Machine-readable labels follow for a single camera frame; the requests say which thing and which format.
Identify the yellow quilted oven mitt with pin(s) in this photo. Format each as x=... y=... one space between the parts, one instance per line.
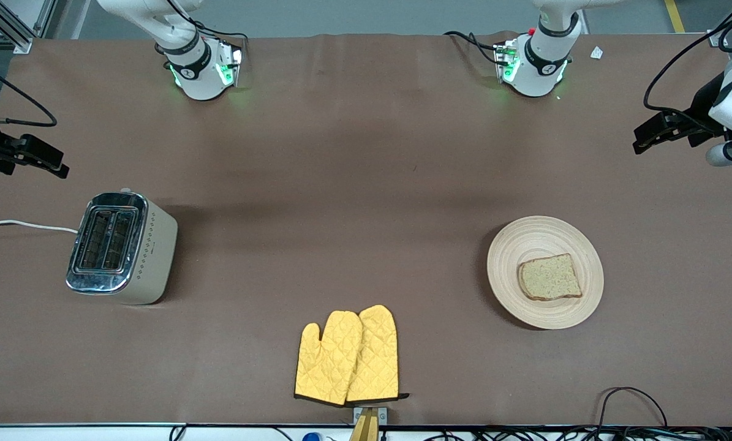
x=378 y=355
x=329 y=361

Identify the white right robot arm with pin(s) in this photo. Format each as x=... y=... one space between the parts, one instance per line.
x=200 y=73

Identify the small blue round object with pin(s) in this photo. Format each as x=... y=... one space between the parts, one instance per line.
x=312 y=437

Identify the brown table cover sheet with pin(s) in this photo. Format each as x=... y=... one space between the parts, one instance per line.
x=366 y=153

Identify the round light wooden plate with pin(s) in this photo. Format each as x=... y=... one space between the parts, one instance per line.
x=525 y=245

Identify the wooden stick with metal bracket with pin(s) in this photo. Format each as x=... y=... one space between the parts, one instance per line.
x=366 y=425

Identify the slice of brown bread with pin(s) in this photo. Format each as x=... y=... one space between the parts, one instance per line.
x=549 y=277

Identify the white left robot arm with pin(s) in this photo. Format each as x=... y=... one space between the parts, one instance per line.
x=540 y=67

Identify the small white paper scrap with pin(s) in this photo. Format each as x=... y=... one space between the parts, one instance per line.
x=596 y=52

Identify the aluminium profile frame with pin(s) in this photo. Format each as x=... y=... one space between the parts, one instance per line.
x=16 y=33

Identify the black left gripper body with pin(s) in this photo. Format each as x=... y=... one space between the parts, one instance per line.
x=700 y=109

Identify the cream and chrome toaster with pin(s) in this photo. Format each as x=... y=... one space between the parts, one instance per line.
x=148 y=251

